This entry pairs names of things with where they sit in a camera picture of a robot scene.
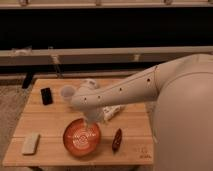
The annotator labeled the dark red oblong object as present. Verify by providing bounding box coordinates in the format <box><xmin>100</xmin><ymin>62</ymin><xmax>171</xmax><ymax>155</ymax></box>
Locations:
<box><xmin>112</xmin><ymin>129</ymin><xmax>122</xmax><ymax>152</ymax></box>

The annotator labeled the white plastic bottle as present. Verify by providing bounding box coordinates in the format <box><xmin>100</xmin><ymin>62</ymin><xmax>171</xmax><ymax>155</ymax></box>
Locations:
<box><xmin>103</xmin><ymin>105</ymin><xmax>125</xmax><ymax>121</ymax></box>

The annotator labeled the orange ceramic bowl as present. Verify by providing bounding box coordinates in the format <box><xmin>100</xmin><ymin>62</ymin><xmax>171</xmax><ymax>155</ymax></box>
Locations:
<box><xmin>63</xmin><ymin>118</ymin><xmax>101</xmax><ymax>157</ymax></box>

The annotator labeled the translucent plastic cup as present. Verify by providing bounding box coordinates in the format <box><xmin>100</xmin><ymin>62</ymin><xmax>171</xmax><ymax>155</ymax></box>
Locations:
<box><xmin>60</xmin><ymin>85</ymin><xmax>76</xmax><ymax>105</ymax></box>

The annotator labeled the white sponge block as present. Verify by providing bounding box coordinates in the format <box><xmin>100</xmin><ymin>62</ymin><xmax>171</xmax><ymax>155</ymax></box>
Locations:
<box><xmin>22</xmin><ymin>133</ymin><xmax>40</xmax><ymax>155</ymax></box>

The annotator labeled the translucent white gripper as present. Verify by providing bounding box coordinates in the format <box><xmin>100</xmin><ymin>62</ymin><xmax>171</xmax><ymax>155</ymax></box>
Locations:
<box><xmin>83</xmin><ymin>108</ymin><xmax>104</xmax><ymax>127</ymax></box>

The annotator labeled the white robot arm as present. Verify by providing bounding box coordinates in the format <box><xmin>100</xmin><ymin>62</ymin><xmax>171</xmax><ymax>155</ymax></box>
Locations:
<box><xmin>71</xmin><ymin>54</ymin><xmax>213</xmax><ymax>171</ymax></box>

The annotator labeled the black rectangular block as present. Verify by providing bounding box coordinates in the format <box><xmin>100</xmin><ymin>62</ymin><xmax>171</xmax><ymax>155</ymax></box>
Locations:
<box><xmin>41</xmin><ymin>88</ymin><xmax>53</xmax><ymax>105</ymax></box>

